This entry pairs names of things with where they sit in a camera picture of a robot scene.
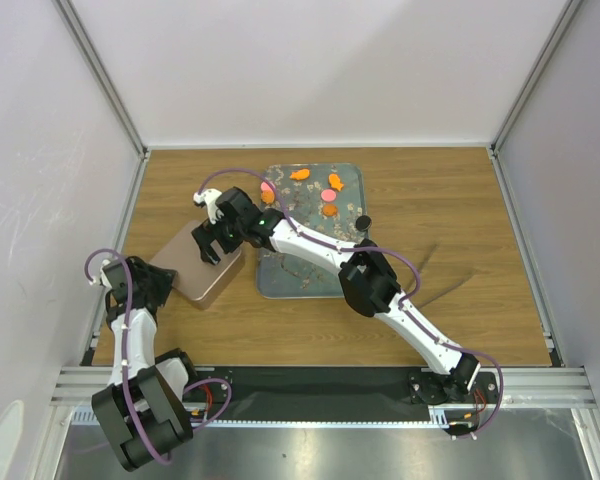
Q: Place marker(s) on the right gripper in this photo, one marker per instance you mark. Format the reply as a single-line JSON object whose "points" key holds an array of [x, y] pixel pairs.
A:
{"points": [[209, 233]]}

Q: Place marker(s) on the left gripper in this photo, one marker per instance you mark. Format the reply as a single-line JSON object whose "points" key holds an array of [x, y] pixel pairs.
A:
{"points": [[164, 277]]}

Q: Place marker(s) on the brown tin lid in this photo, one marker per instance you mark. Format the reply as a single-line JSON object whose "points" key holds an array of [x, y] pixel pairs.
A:
{"points": [[182, 250]]}

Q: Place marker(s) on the metal tongs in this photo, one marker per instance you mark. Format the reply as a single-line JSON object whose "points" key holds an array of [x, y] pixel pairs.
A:
{"points": [[439, 276]]}

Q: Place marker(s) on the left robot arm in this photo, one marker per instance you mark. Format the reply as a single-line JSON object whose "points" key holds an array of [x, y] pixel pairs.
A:
{"points": [[140, 410]]}

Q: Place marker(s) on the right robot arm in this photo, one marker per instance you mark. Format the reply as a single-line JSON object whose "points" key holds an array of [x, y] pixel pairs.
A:
{"points": [[368, 282]]}

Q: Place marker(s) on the brown cookie tin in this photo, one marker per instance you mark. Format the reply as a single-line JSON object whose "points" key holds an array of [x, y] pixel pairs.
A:
{"points": [[201, 283]]}

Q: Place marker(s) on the small orange cookie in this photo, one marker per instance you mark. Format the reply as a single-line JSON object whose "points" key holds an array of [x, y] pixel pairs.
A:
{"points": [[268, 197]]}

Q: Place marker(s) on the orange fish cookie left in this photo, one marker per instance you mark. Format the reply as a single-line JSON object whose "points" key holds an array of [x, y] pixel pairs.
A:
{"points": [[300, 175]]}

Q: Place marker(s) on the orange fish cookie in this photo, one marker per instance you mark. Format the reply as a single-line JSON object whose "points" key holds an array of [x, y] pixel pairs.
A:
{"points": [[300, 175], [335, 182]]}

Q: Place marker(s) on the dark orange cookie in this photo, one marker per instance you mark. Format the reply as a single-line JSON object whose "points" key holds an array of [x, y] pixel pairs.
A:
{"points": [[330, 210]]}

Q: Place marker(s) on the pink round cookie right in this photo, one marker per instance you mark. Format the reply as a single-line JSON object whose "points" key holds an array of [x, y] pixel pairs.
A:
{"points": [[328, 195]]}

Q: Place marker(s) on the floral blue serving tray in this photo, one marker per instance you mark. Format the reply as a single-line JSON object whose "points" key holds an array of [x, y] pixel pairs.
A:
{"points": [[319, 240]]}

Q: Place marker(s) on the orange fish cookie right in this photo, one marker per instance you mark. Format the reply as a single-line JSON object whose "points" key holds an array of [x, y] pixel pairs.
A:
{"points": [[335, 182]]}

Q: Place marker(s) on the black sandwich cookie right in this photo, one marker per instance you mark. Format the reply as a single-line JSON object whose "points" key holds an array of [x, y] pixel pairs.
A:
{"points": [[363, 223]]}

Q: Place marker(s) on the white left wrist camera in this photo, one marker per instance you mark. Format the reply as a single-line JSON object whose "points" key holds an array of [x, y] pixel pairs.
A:
{"points": [[97, 272]]}

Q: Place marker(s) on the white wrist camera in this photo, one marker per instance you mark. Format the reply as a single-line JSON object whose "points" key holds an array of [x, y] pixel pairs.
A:
{"points": [[208, 199], [97, 272]]}

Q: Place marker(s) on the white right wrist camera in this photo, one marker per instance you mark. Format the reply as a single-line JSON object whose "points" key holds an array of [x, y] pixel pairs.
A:
{"points": [[208, 199]]}

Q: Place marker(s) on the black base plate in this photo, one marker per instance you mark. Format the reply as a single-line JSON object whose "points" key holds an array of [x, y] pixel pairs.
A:
{"points": [[343, 394]]}

